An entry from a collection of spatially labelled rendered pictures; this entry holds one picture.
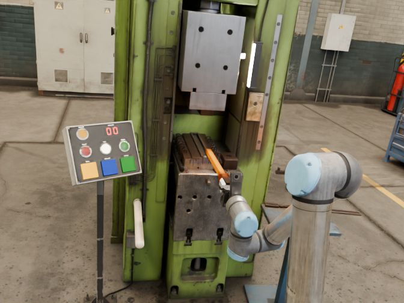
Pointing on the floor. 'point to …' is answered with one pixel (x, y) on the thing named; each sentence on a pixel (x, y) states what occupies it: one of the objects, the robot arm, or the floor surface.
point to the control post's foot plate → (103, 299)
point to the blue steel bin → (396, 140)
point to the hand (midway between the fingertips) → (225, 178)
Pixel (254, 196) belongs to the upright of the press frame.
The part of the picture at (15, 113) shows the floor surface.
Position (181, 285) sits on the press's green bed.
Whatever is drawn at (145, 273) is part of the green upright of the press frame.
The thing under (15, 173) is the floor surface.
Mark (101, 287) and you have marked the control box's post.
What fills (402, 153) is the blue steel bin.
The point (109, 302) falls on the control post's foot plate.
